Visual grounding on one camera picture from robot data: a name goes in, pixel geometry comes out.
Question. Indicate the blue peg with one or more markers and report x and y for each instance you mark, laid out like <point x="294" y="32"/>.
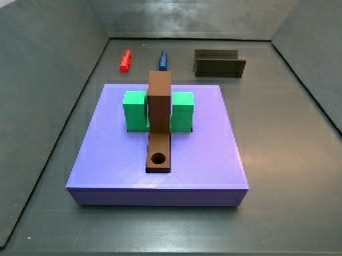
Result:
<point x="163" y="61"/>

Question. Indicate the green U-shaped block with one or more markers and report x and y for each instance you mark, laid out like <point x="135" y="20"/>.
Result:
<point x="136" y="112"/>

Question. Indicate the brown L-shaped block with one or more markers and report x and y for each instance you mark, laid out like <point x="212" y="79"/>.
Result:
<point x="159" y="114"/>

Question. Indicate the purple base block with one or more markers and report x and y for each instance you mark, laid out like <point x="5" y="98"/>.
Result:
<point x="206" y="178"/>

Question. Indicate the red peg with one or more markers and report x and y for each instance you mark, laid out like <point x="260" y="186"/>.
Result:
<point x="125" y="61"/>

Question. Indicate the black fixture bracket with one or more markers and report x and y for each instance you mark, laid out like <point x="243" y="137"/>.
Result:
<point x="218" y="63"/>

